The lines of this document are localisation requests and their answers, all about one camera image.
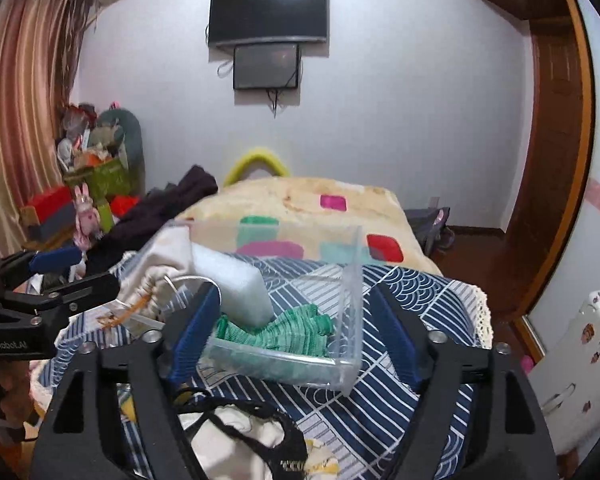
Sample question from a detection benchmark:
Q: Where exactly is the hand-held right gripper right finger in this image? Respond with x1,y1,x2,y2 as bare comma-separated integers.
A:
371,285,563,480

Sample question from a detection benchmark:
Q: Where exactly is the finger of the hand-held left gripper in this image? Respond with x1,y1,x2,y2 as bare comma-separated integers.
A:
0,272,122,318
0,246,84,286

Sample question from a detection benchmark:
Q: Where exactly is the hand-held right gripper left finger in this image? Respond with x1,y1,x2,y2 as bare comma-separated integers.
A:
30,282,223,480

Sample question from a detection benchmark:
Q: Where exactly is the clear plastic box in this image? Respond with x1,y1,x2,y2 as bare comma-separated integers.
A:
112,220,367,397

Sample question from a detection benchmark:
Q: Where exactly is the white foam block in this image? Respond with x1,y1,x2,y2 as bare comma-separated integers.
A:
190,244,275,331

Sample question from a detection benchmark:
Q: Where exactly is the green mesh cloth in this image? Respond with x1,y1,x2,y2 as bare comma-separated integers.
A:
212,302,337,361

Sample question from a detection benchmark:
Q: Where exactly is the blue patterned bedsheet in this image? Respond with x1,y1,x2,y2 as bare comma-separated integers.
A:
40,252,493,480

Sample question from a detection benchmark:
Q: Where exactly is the pink bunny doll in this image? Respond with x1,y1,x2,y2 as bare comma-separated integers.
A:
72,183,104,252

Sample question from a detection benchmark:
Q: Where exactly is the red box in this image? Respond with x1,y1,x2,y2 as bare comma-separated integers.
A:
29,186,74,222

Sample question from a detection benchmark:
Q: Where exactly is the white cloth with orange print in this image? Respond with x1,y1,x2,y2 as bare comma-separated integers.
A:
115,234,197,322

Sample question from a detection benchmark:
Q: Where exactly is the red cloth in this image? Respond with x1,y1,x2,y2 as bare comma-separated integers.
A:
110,195,142,220

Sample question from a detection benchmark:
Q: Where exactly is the green storage box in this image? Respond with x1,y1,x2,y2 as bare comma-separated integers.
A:
62,156,132,200

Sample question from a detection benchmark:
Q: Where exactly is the white and yellow cloth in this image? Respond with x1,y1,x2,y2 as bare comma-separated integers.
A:
180,404,326,480

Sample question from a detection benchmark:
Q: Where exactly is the dark clothing pile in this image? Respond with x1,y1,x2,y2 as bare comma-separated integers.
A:
86,164,220,277

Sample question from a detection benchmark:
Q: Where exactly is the dark backpack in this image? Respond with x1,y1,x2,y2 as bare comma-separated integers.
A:
405,205,454,257

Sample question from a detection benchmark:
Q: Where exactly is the black lace underwear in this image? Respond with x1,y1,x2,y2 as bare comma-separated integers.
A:
177,394,309,477

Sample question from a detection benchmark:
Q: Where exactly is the grey-green plush toy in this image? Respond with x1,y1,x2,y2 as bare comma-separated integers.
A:
92,107,144,196

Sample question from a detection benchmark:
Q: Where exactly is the striped brown curtain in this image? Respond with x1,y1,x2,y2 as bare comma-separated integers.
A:
0,0,102,263

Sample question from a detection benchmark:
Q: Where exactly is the beige blanket with coloured squares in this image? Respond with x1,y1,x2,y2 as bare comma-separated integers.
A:
172,175,444,277

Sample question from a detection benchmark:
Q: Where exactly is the white appliance with stickers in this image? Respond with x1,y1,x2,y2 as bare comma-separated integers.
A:
525,285,600,457

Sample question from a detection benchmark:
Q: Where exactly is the yellow hoop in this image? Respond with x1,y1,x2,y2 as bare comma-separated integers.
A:
222,147,292,187

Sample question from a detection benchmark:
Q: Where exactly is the black hanging cable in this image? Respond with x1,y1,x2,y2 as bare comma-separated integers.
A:
265,87,286,120

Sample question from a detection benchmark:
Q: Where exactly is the wooden door frame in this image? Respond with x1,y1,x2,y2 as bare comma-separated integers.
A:
459,0,597,326

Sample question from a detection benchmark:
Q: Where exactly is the small black wall monitor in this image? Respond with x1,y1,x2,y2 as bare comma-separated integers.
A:
232,42,301,92

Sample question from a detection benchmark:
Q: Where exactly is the black wall television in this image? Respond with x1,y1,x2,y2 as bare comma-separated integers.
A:
208,0,330,51

